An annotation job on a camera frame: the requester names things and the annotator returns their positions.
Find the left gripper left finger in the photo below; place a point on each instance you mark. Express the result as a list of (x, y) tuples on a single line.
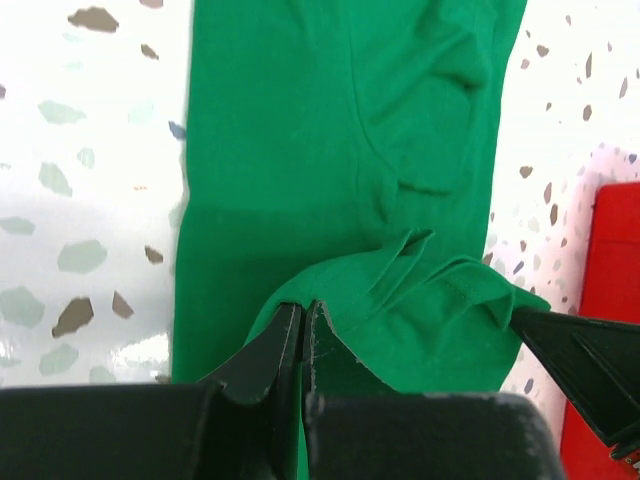
[(238, 422)]

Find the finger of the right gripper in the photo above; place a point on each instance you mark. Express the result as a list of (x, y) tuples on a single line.
[(595, 363)]

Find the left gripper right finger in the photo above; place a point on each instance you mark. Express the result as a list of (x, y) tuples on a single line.
[(358, 427)]

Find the green t shirt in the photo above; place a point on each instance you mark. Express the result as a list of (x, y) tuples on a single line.
[(343, 151)]

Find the red plastic bin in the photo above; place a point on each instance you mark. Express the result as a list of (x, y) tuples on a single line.
[(610, 291)]

